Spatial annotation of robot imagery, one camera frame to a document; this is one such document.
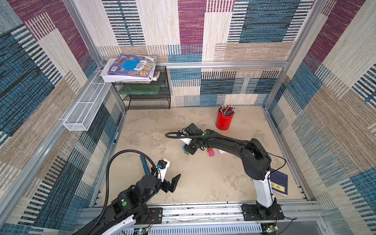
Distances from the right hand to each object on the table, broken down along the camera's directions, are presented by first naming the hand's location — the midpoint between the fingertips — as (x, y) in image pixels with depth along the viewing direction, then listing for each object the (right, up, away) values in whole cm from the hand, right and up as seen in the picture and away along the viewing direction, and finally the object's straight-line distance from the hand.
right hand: (192, 147), depth 94 cm
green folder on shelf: (-36, +39, +8) cm, 53 cm away
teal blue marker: (-28, -9, -5) cm, 30 cm away
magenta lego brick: (+12, -4, 0) cm, 12 cm away
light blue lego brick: (-5, +1, -9) cm, 10 cm away
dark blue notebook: (+48, -17, -11) cm, 52 cm away
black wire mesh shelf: (-33, +33, +27) cm, 54 cm away
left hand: (-10, -8, -20) cm, 24 cm away
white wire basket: (-53, +20, -22) cm, 61 cm away
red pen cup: (+22, +19, +9) cm, 30 cm away
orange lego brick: (+11, -2, +3) cm, 12 cm away
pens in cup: (+24, +24, +8) cm, 35 cm away
